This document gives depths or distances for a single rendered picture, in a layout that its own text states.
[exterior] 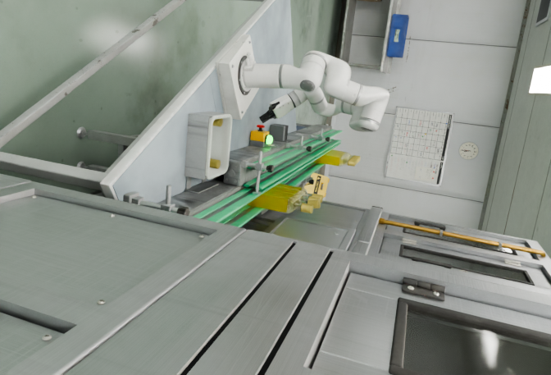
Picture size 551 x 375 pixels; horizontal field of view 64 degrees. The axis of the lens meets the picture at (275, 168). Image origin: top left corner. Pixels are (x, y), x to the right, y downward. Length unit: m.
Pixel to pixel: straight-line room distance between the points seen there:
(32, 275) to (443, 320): 0.54
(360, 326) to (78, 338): 0.32
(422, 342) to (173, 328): 0.29
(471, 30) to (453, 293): 6.98
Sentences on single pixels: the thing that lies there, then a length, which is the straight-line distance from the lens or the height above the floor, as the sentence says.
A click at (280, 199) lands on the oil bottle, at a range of 1.73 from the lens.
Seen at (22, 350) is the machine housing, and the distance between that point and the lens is 0.52.
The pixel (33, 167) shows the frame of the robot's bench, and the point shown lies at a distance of 1.51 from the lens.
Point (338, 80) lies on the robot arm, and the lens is 1.72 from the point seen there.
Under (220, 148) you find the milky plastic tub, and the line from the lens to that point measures 1.68.
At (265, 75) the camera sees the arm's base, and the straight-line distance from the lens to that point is 1.74.
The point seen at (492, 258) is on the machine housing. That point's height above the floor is 1.89.
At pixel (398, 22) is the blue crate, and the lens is 6.96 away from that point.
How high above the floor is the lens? 1.50
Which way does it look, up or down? 17 degrees down
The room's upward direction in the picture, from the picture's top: 100 degrees clockwise
